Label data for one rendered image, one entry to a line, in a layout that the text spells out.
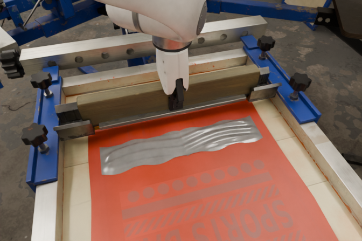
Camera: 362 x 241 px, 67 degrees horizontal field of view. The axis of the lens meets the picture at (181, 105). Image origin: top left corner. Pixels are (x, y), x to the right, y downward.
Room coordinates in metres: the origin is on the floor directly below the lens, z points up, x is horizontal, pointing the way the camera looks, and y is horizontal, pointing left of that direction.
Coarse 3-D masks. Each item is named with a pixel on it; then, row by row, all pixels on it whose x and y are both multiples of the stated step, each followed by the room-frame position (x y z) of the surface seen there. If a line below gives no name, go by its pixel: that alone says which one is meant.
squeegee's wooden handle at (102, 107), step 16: (192, 80) 0.45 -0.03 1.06; (208, 80) 0.45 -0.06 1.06; (224, 80) 0.46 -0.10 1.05; (240, 80) 0.47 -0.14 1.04; (256, 80) 0.48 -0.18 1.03; (80, 96) 0.40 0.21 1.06; (96, 96) 0.40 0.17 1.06; (112, 96) 0.40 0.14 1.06; (128, 96) 0.41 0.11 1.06; (144, 96) 0.41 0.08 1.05; (160, 96) 0.42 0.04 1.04; (192, 96) 0.44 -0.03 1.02; (208, 96) 0.45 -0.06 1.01; (224, 96) 0.46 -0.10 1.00; (80, 112) 0.38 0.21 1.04; (96, 112) 0.39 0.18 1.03; (112, 112) 0.39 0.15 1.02; (128, 112) 0.40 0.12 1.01; (144, 112) 0.41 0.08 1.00
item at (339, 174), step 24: (96, 72) 0.56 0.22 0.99; (120, 72) 0.56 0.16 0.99; (144, 72) 0.56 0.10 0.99; (192, 72) 0.60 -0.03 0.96; (288, 120) 0.42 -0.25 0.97; (312, 144) 0.33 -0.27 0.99; (336, 168) 0.28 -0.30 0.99; (48, 192) 0.23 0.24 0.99; (336, 192) 0.24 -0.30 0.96; (360, 192) 0.23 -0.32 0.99; (48, 216) 0.18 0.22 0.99; (360, 216) 0.19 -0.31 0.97; (48, 240) 0.14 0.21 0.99
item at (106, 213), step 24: (168, 120) 0.43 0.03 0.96; (96, 144) 0.36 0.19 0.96; (96, 168) 0.30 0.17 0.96; (144, 168) 0.30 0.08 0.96; (168, 168) 0.30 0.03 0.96; (96, 192) 0.24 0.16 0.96; (96, 216) 0.20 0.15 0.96; (120, 216) 0.20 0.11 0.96; (96, 240) 0.16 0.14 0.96; (120, 240) 0.16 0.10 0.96
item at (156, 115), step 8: (240, 96) 0.47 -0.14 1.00; (192, 104) 0.44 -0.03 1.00; (200, 104) 0.44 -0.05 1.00; (208, 104) 0.44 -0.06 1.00; (216, 104) 0.44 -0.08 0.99; (224, 104) 0.45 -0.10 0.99; (152, 112) 0.42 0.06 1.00; (160, 112) 0.42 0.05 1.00; (168, 112) 0.42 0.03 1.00; (176, 112) 0.42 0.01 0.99; (184, 112) 0.42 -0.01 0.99; (112, 120) 0.39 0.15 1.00; (120, 120) 0.39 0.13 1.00; (128, 120) 0.39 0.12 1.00; (136, 120) 0.39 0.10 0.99; (144, 120) 0.40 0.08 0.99; (104, 128) 0.37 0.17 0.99
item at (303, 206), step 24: (192, 120) 0.43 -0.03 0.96; (216, 120) 0.43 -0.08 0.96; (240, 144) 0.36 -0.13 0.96; (264, 144) 0.36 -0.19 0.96; (192, 168) 0.30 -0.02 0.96; (288, 168) 0.30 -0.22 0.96; (288, 192) 0.24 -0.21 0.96; (312, 216) 0.20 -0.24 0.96; (312, 240) 0.16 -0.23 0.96; (336, 240) 0.16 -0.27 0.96
